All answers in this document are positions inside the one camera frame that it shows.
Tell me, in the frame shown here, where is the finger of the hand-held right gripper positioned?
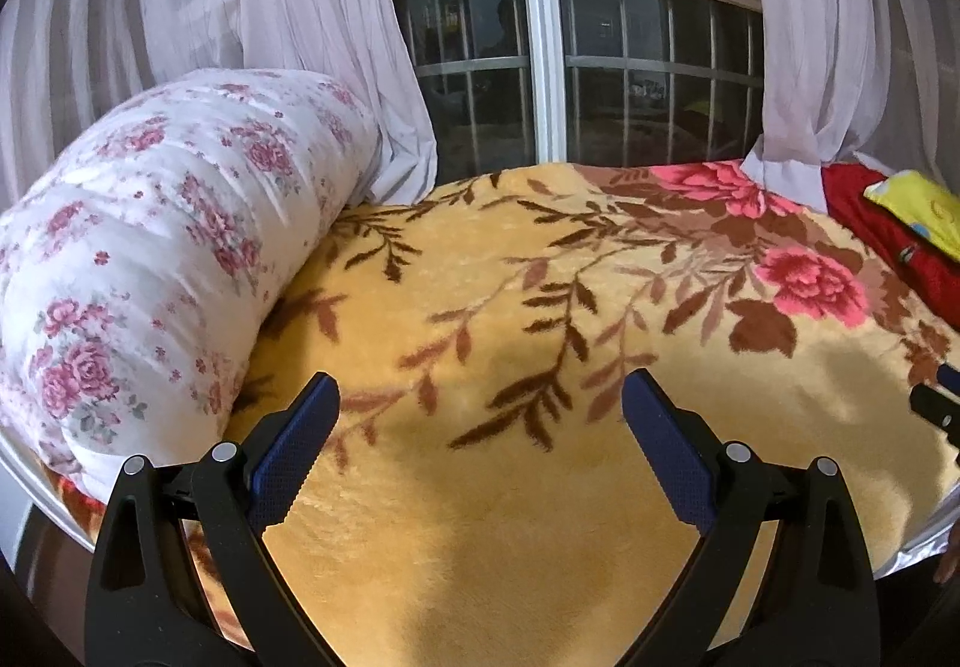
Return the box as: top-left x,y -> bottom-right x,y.
909,361 -> 960,447

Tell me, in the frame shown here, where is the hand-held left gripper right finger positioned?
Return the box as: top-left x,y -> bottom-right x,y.
615,368 -> 878,667

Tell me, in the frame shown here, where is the white floral quilt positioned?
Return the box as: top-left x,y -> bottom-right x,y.
0,68 -> 383,507

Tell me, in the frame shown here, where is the yellow floral blanket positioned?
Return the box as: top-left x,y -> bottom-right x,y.
45,160 -> 960,667

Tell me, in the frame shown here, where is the yellow printed pillow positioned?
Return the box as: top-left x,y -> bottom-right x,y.
862,169 -> 960,263

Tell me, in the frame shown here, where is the barred white-framed window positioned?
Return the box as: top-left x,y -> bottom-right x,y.
364,0 -> 766,184

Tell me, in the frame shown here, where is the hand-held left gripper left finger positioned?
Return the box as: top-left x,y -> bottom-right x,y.
84,372 -> 342,667

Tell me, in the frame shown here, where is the red cloth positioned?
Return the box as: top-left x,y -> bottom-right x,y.
821,163 -> 960,330

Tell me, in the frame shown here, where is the white mattress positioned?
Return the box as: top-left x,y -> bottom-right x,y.
0,438 -> 102,552

